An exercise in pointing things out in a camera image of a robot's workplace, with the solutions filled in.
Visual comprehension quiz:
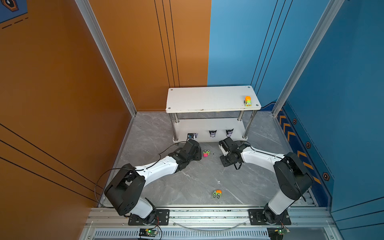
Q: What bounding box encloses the aluminium corner post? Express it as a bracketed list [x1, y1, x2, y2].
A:
[75, 0, 137, 117]
[272, 0, 345, 118]

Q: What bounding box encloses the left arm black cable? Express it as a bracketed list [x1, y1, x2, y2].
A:
[94, 140, 188, 208]

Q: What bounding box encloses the green orange toy truck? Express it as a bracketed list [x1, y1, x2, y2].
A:
[213, 190, 223, 199]

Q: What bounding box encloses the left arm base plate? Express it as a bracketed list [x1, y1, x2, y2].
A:
[128, 209, 170, 226]

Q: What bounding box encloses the right aluminium corner post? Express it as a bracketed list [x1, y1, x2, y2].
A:
[272, 0, 345, 118]

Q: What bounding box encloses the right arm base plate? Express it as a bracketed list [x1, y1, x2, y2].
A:
[248, 209, 292, 226]

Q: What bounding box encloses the white two-tier shelf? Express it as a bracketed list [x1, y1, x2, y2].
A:
[166, 86, 262, 143]

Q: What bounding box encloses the orange green toy car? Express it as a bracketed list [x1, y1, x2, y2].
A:
[244, 96, 252, 107]

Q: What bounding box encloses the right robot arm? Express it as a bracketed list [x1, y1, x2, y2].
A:
[219, 137, 314, 225]

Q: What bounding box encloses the right circuit board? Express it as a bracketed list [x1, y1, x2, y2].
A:
[267, 228, 291, 240]

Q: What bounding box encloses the left aluminium corner post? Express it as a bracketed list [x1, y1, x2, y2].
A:
[75, 0, 137, 117]

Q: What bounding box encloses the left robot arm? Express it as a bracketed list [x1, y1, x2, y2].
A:
[105, 140, 202, 219]

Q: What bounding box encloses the purple black figure toy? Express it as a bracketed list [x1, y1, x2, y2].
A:
[209, 130, 217, 138]

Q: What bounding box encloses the circuit board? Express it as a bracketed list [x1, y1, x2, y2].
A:
[138, 228, 161, 240]
[267, 228, 291, 240]

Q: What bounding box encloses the black purple Kuromi figure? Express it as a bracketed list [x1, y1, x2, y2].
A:
[226, 129, 234, 137]

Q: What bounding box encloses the green pink toy car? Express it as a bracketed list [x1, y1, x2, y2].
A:
[203, 150, 211, 158]

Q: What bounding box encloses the left circuit board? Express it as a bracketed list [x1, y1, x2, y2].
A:
[138, 228, 161, 240]

